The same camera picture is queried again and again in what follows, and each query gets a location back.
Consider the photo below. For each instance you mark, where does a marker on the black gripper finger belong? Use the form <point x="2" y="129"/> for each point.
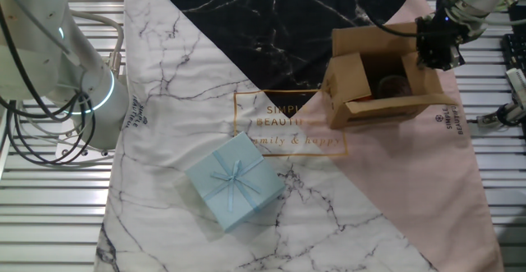
<point x="425" y="60"/>
<point x="455" y="58"/>

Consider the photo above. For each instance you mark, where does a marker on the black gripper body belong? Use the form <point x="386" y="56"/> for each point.
<point x="437" y="38"/>

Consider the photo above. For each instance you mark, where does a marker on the brown cardboard box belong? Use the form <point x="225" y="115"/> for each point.
<point x="349" y="83"/>

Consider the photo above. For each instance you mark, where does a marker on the light blue gift box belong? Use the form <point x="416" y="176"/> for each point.
<point x="234" y="181"/>

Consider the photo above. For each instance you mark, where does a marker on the black keyboard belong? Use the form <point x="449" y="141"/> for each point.
<point x="515" y="50"/>

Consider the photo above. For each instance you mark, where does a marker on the small orange basketball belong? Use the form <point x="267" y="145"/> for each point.
<point x="365" y="98"/>

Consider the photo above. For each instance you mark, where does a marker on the marble pattern tablecloth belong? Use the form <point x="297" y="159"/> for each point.
<point x="185" y="99"/>

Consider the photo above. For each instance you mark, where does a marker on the small silver camera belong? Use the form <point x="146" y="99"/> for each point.
<point x="518" y="84"/>

